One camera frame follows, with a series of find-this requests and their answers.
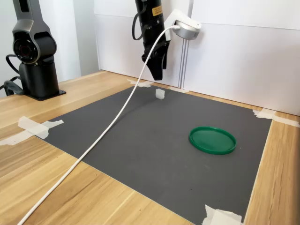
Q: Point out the white and silver camera box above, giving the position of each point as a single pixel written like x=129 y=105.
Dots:
x=185 y=27

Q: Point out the white masking tape patch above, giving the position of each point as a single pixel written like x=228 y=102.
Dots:
x=266 y=114
x=35 y=127
x=220 y=216
x=140 y=83

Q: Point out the white partition panel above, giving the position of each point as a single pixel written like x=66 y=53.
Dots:
x=246 y=65
x=117 y=47

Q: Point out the clear partition joiner strip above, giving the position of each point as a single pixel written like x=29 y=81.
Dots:
x=184 y=61

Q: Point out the round green lid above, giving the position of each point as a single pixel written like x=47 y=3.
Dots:
x=211 y=140

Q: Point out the small white plastic terminal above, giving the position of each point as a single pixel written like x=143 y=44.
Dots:
x=160 y=94

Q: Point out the dark grey mat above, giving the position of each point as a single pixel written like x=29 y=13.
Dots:
x=152 y=145

